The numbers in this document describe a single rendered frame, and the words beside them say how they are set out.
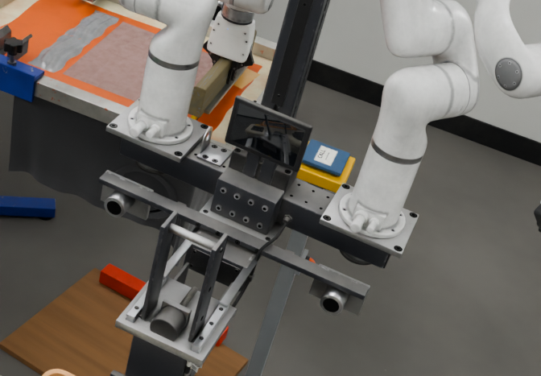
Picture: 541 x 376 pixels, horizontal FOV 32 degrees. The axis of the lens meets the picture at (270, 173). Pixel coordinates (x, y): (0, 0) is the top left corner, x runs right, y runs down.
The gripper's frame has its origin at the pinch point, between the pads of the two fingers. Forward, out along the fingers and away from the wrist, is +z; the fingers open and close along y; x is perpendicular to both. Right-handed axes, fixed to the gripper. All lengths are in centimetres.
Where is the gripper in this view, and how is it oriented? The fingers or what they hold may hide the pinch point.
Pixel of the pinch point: (224, 72)
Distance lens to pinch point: 228.8
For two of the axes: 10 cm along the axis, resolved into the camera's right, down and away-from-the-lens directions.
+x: 2.9, -4.9, 8.2
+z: -2.3, 8.0, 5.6
